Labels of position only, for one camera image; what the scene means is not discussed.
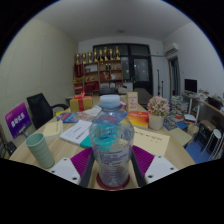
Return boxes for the clear plastic water bottle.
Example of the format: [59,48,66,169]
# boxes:
[88,94,135,188]

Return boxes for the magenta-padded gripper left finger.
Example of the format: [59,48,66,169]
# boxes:
[48,146,96,188]

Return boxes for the stack of books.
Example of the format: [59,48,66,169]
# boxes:
[169,94,189,131]

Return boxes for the blue and red flyer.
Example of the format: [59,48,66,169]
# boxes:
[55,112,82,124]

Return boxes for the black computer monitor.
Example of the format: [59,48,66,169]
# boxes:
[184,78,198,94]

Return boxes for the wooden shelf unit with trophies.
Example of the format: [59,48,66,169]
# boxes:
[73,45,124,96]

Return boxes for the dark glass door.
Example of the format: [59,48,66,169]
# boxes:
[92,43,154,98]

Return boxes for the orange red book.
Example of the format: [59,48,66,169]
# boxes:
[125,110,150,129]

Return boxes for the pale green cup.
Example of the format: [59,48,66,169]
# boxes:
[25,132,56,170]

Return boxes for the purple sign board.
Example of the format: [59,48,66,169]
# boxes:
[4,102,33,140]

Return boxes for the beige book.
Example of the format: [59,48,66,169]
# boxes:
[42,119,64,139]

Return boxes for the grey padded chair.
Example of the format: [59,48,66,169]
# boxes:
[133,87,154,106]

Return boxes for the long side desk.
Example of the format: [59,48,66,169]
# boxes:
[181,91,224,158]

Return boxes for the small standing card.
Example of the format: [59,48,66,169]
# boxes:
[125,91,139,113]

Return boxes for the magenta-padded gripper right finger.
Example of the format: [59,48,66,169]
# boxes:
[130,144,178,188]

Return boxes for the black office chair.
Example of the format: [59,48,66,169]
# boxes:
[26,92,70,130]

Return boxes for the pink flowers in white pot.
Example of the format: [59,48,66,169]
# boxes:
[146,95,171,131]

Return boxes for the white round stool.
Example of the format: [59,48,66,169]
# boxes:
[203,128,223,156]

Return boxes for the white printed paper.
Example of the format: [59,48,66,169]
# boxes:
[59,119,93,146]

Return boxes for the white wall air conditioner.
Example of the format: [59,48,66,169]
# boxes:
[163,42,180,58]

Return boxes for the yellow gift box red ribbon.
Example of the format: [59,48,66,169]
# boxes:
[69,92,94,113]

